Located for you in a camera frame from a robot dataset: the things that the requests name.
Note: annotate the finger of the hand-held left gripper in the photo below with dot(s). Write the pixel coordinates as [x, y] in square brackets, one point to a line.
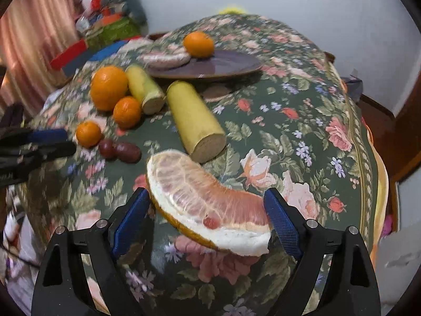
[56, 149]
[49, 135]

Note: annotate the brown plate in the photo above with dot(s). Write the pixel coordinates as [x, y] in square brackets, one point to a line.
[227, 64]

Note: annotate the white cloth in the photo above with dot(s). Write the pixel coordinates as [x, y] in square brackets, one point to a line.
[19, 256]

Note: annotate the orange box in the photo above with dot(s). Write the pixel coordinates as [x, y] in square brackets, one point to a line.
[110, 19]

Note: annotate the thick yellow sugarcane piece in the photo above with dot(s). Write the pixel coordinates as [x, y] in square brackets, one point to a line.
[194, 118]

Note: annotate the green floral tablecloth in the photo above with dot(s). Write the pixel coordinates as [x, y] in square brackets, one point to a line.
[279, 138]

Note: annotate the striped pink curtain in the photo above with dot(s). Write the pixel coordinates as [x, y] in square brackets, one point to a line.
[33, 39]

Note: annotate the large orange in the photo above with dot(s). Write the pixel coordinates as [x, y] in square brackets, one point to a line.
[108, 87]

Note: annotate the yellow blanket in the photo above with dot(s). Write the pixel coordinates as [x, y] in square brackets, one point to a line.
[381, 177]

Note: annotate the thin yellow sugarcane piece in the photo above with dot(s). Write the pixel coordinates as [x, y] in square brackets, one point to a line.
[143, 85]

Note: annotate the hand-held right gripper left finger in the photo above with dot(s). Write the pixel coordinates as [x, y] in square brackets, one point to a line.
[131, 217]

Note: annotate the grey bag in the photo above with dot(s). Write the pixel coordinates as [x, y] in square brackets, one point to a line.
[350, 87]

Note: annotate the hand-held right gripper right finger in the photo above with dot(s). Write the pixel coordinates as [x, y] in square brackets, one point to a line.
[281, 220]

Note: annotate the small mandarin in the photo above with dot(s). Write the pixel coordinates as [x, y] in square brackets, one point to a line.
[88, 134]
[127, 112]
[198, 44]

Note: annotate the wooden door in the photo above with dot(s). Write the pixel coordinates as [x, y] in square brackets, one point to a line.
[408, 144]

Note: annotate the red plastic bag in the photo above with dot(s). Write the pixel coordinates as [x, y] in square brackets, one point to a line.
[98, 1]

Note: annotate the grey plush toy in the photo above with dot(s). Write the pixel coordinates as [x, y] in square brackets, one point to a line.
[131, 5]

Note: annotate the dark grey box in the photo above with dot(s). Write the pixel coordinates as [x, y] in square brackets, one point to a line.
[74, 67]

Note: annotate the green bag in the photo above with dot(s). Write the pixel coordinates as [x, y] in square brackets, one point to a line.
[115, 32]

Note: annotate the red date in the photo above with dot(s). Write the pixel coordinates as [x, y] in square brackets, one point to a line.
[106, 148]
[128, 153]

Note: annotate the red box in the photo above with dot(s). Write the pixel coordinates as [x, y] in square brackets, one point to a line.
[70, 52]

